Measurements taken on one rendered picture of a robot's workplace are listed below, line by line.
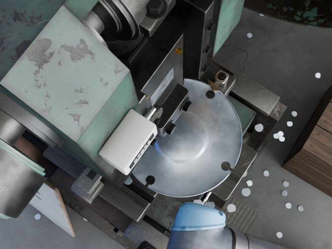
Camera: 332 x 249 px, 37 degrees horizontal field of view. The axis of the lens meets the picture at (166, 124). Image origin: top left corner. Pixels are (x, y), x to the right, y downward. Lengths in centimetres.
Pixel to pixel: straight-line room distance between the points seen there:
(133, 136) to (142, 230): 70
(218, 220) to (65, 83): 36
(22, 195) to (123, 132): 14
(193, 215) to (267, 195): 123
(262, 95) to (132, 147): 80
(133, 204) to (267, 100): 46
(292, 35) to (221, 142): 108
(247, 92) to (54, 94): 92
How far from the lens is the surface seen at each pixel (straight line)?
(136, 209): 122
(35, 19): 49
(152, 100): 89
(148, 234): 128
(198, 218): 74
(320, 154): 166
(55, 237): 198
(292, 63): 212
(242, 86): 136
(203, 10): 73
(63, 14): 49
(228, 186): 115
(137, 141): 60
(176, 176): 115
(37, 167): 61
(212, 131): 117
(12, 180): 58
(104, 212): 132
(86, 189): 119
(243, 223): 177
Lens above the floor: 192
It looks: 75 degrees down
